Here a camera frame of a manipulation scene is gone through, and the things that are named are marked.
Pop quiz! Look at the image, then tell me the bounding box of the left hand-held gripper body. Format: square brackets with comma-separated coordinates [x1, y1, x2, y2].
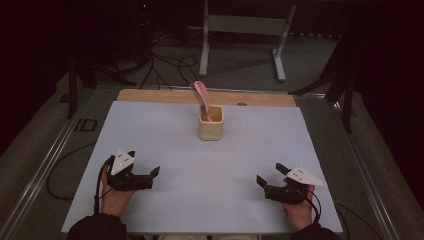
[106, 148, 154, 192]

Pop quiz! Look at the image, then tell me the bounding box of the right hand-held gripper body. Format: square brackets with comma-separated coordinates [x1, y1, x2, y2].
[264, 165, 328, 205]

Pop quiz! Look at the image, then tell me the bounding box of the cream square cup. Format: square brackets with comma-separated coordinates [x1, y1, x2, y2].
[198, 104, 225, 142]

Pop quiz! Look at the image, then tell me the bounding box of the pink hairbrush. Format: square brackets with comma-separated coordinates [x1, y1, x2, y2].
[193, 80, 215, 123]

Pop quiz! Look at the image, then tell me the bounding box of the person's right hand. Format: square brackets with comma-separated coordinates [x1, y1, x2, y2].
[282, 185, 316, 231]

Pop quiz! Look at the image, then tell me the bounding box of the person's left hand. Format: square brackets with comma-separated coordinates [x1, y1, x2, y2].
[100, 166, 136, 218]

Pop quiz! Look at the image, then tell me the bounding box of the white table sheet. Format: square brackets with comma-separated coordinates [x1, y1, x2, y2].
[61, 100, 344, 234]

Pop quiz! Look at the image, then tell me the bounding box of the black tripod stand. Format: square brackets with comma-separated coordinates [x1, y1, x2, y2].
[65, 54, 138, 121]
[287, 32, 355, 135]

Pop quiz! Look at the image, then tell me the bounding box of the grey metal stand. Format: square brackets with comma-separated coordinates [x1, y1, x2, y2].
[198, 0, 297, 84]

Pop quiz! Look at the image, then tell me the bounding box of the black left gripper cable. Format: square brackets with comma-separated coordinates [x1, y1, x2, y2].
[93, 155, 116, 215]

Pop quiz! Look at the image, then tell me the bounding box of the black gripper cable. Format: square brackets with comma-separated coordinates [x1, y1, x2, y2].
[293, 185, 323, 225]
[93, 155, 116, 215]

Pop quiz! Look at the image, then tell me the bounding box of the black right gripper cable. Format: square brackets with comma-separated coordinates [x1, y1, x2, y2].
[293, 185, 323, 225]

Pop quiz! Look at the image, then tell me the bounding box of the black floor cable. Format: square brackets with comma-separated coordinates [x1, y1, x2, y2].
[46, 141, 98, 203]
[334, 201, 385, 240]

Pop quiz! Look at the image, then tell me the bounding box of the aluminium floor rail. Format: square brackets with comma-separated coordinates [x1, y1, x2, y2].
[293, 92, 402, 240]
[0, 87, 97, 240]

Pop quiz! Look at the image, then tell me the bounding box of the tangle of black cables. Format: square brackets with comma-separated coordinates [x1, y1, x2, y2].
[139, 31, 202, 92]

